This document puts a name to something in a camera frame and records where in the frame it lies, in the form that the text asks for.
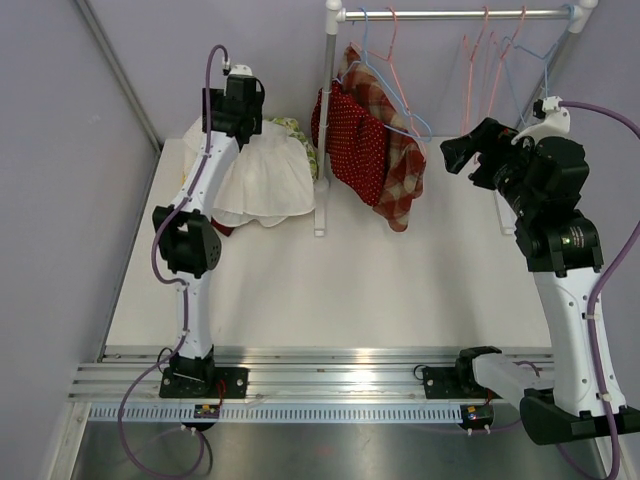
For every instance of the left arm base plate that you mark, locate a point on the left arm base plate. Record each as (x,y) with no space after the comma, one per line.
(227,382)

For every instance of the aluminium mounting rail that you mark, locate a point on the aluminium mounting rail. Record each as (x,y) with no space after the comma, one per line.
(276,374)

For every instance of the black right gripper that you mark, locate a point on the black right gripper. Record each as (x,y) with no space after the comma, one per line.
(496,138)

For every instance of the red polka dot skirt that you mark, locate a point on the red polka dot skirt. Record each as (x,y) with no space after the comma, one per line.
(357,145)

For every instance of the pink wire hanger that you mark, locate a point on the pink wire hanger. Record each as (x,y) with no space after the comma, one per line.
(503,49)

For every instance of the beige red plaid skirt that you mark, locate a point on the beige red plaid skirt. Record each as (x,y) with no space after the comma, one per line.
(405,164)

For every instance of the white clothes rack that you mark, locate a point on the white clothes rack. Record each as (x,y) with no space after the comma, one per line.
(577,14)

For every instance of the dark red plaid skirt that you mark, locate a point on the dark red plaid skirt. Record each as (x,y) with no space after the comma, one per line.
(224,230)

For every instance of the white slotted cable duct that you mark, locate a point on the white slotted cable duct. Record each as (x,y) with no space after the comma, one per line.
(281,413)

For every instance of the white pleated skirt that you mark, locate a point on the white pleated skirt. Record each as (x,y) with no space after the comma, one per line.
(269,180)

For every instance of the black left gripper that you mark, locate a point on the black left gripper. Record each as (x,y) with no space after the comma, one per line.
(215,96)

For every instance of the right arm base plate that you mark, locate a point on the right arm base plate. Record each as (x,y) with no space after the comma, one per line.
(444,383)

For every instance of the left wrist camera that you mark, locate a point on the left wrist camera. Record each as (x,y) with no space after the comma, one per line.
(230,68)

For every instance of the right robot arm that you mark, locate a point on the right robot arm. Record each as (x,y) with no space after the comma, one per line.
(540,173)

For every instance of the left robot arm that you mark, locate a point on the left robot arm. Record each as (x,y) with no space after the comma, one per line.
(187,241)

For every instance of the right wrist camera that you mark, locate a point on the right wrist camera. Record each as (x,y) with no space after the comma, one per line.
(554,121)

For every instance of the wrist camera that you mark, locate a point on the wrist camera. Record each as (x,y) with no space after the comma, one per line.
(554,121)
(230,68)

